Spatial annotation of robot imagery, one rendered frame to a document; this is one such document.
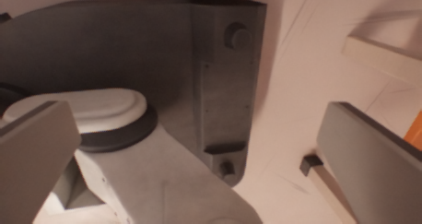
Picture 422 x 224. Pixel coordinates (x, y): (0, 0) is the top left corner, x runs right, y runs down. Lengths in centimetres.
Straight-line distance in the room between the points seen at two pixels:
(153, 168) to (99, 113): 11
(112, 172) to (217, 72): 28
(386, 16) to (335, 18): 20
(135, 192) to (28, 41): 34
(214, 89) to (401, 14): 73
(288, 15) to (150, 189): 60
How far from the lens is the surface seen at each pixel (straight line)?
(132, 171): 31
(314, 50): 81
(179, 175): 29
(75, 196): 50
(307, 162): 107
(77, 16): 47
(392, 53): 76
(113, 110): 35
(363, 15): 89
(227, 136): 57
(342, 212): 99
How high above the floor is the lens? 61
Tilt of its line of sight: 57 degrees down
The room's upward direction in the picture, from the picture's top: 157 degrees clockwise
